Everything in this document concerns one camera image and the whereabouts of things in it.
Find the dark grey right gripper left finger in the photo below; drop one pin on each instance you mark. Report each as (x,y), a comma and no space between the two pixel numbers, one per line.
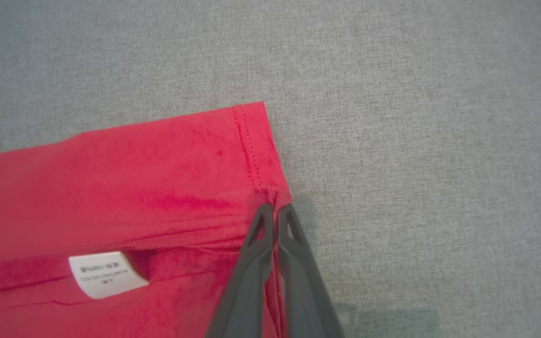
(242,291)

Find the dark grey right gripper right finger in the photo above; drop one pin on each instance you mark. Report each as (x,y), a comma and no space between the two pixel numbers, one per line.
(305,291)

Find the red shorts with white panels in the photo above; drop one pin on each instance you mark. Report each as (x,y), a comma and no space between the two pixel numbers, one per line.
(134,188)

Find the grey fabric covered table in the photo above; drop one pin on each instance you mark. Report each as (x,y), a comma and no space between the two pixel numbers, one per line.
(416,141)

